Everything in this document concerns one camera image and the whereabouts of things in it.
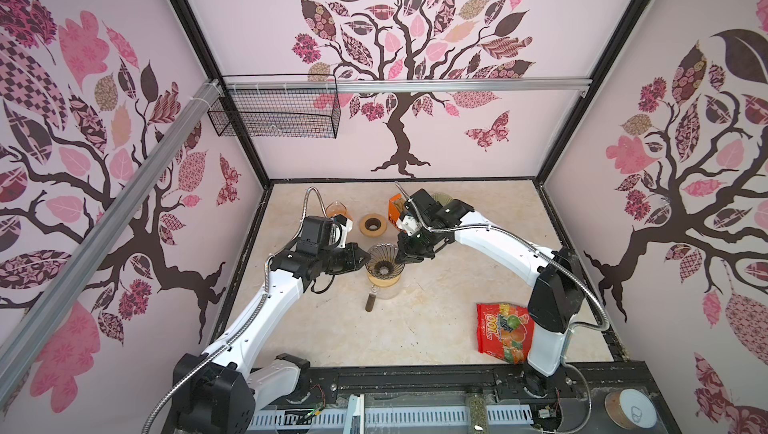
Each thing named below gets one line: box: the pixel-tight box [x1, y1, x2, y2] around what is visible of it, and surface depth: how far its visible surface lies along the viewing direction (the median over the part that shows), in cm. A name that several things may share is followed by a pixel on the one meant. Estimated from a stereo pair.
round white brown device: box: [604, 388, 658, 430], surface depth 67 cm
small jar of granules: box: [467, 392, 488, 434], surface depth 68 cm
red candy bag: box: [476, 302, 535, 365], surface depth 81 cm
